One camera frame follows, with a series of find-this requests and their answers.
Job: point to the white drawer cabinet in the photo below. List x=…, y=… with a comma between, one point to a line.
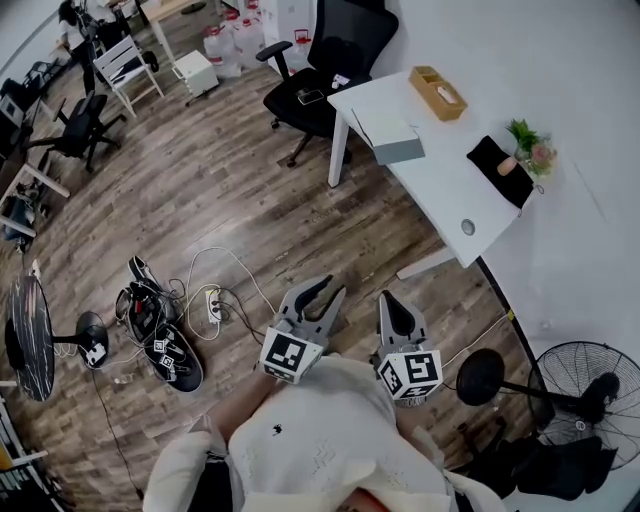
x=197, y=70

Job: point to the round grey desk grommet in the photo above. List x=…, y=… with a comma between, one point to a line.
x=468, y=226

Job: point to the black mesh office chair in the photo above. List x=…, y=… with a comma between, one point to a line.
x=350, y=35

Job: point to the tall white box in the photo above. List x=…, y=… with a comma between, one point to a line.
x=285, y=20

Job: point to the black cloth pouch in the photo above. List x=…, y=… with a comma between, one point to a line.
x=500, y=185

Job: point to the clear water jug red cap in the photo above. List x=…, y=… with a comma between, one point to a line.
x=248, y=40
x=217, y=47

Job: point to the person's left forearm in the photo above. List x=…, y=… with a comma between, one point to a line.
x=245, y=400

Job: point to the small white handheld device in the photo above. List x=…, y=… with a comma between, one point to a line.
x=340, y=80

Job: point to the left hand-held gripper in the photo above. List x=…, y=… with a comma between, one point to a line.
x=292, y=352

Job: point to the person's right forearm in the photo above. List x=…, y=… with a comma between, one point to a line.
x=415, y=425

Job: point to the person's cream knit sweater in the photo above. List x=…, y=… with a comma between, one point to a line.
x=325, y=440

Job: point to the white slatted chair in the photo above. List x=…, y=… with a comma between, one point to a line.
x=117, y=57

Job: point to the wooden table white legs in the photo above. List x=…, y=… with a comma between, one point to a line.
x=170, y=10

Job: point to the white power strip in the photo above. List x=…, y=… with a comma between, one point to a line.
x=214, y=306

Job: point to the black low chair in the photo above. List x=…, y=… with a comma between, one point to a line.
x=550, y=470

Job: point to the black pedestal fan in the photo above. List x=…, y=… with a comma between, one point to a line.
x=30, y=340
x=480, y=377

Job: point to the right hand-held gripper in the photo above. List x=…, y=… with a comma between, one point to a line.
x=410, y=372

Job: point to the pink ceramic vase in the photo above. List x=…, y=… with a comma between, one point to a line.
x=507, y=166

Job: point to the black swivel chair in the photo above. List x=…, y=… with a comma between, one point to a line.
x=82, y=122

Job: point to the white smartphone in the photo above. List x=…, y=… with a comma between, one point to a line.
x=310, y=95

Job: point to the artificial green plant pink flowers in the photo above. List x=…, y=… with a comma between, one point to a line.
x=530, y=142

